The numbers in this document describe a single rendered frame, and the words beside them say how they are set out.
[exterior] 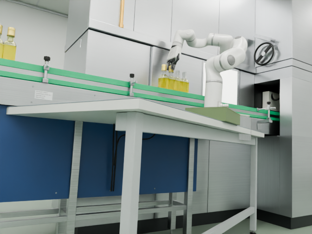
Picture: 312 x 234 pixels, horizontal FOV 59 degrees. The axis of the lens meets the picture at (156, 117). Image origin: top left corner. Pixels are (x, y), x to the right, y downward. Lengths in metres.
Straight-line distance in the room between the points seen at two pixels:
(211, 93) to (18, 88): 0.96
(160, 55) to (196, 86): 0.38
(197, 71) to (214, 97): 0.74
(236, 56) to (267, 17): 1.35
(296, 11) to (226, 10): 0.59
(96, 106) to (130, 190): 0.29
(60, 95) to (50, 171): 0.37
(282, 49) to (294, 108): 0.52
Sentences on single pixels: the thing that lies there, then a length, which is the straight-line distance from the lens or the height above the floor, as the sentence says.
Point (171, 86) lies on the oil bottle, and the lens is 1.88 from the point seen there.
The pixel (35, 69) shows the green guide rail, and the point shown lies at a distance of 1.44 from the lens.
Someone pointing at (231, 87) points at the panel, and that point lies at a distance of 2.50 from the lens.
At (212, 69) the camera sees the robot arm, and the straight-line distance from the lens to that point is 1.59.
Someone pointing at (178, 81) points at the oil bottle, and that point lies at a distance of 1.92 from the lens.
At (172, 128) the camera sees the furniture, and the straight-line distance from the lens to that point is 1.06.
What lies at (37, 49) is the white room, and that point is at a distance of 4.89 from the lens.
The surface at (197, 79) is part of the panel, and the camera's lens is 2.23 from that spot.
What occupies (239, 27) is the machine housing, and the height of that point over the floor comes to 1.73.
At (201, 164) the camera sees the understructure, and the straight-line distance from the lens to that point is 2.26.
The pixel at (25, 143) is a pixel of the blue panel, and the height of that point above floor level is 0.59.
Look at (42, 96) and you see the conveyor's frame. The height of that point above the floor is 0.81.
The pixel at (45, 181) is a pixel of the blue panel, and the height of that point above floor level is 0.41.
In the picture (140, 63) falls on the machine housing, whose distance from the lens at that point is 1.99.
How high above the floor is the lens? 0.61
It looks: 6 degrees up
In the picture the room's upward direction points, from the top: 3 degrees clockwise
